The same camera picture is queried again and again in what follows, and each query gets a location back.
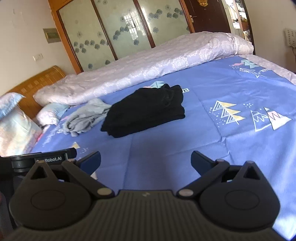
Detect lilac floral quilt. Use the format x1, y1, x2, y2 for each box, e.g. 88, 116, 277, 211
33, 31, 255, 106

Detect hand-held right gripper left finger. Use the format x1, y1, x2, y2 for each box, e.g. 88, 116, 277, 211
24, 151, 115, 198

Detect blue floral pillow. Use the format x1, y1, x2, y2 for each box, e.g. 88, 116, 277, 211
0, 92, 26, 116

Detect large pastel floral pillow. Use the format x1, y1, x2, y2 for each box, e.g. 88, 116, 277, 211
0, 107, 42, 157

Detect grey wall panel box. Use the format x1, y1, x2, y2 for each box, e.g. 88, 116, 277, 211
43, 28, 62, 43

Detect blue printed bed sheet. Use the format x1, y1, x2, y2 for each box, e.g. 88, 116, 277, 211
30, 54, 296, 241

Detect white wall-mounted device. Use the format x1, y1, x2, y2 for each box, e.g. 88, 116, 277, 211
284, 28, 296, 49

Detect black pants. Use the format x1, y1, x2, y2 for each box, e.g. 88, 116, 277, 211
100, 84, 186, 139

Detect dark wooden door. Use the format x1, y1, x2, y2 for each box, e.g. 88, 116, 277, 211
182, 0, 232, 34

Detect wooden headboard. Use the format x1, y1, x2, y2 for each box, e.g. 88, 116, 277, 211
5, 65, 68, 114

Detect small white pillow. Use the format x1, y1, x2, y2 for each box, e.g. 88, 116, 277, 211
36, 102, 70, 127

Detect wardrobe with frosted glass doors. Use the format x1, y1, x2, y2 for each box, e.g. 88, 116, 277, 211
47, 0, 197, 75

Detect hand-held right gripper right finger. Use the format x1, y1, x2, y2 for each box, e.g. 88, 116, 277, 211
177, 151, 269, 198

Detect grey garment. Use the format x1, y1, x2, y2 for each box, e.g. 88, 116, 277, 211
61, 98, 113, 137

